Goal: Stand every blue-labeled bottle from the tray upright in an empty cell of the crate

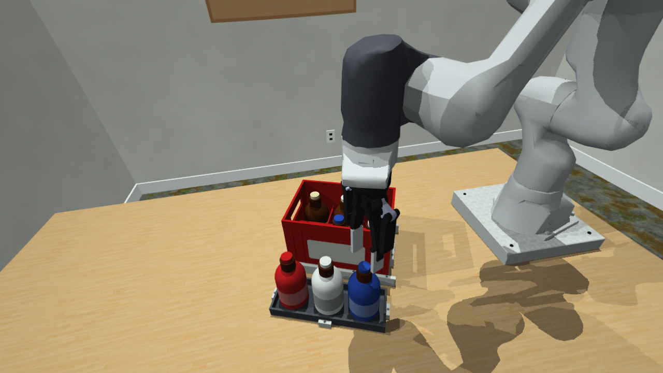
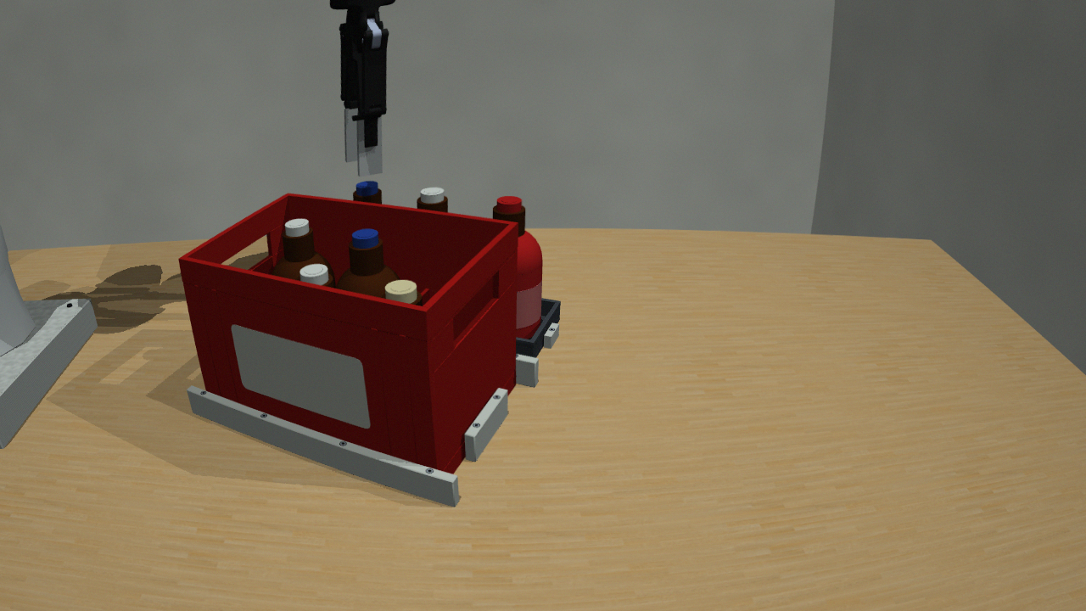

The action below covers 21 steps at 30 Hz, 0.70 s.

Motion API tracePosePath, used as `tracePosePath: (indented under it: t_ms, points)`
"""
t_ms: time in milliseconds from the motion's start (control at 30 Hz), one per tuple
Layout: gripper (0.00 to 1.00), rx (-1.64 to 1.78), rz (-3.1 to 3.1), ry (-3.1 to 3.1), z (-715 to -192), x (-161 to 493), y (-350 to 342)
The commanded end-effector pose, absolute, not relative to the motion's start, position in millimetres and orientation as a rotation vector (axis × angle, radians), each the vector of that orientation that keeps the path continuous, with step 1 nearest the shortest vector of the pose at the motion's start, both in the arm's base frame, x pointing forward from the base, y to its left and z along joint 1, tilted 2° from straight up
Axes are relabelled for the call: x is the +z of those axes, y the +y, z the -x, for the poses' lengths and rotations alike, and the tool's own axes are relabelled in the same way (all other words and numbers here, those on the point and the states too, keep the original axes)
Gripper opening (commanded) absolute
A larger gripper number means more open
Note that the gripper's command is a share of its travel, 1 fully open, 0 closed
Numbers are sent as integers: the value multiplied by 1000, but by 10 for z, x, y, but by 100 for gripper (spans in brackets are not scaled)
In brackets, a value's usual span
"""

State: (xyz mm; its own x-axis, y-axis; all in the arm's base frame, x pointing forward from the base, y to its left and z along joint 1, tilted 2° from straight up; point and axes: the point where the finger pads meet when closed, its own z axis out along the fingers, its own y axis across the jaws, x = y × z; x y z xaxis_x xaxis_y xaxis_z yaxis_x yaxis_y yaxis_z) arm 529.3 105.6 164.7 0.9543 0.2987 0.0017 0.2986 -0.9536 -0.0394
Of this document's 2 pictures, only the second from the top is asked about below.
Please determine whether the brown glass bottle with cream cap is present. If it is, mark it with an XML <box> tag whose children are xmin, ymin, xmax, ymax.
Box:
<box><xmin>382</xmin><ymin>280</ymin><xmax>424</xmax><ymax>306</ymax></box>

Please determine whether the blue bottle with light blue label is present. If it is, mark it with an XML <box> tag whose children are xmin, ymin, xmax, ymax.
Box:
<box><xmin>353</xmin><ymin>181</ymin><xmax>382</xmax><ymax>204</ymax></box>

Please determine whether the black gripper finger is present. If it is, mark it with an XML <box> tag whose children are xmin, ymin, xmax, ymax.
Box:
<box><xmin>339</xmin><ymin>23</ymin><xmax>358</xmax><ymax>162</ymax></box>
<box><xmin>348</xmin><ymin>18</ymin><xmax>389</xmax><ymax>177</ymax></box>

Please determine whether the brown bottle with blue cap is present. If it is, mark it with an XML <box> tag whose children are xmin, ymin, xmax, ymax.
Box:
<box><xmin>336</xmin><ymin>229</ymin><xmax>400</xmax><ymax>298</ymax></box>

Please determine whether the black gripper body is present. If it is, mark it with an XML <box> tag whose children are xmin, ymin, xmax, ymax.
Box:
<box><xmin>330</xmin><ymin>0</ymin><xmax>395</xmax><ymax>53</ymax></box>

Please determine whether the brown bottle with white cap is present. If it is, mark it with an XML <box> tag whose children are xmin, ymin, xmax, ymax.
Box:
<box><xmin>272</xmin><ymin>219</ymin><xmax>336</xmax><ymax>288</ymax></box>
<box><xmin>298</xmin><ymin>264</ymin><xmax>333</xmax><ymax>288</ymax></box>

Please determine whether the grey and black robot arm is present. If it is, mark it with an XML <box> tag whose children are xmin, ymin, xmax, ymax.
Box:
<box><xmin>0</xmin><ymin>225</ymin><xmax>36</xmax><ymax>356</ymax></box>

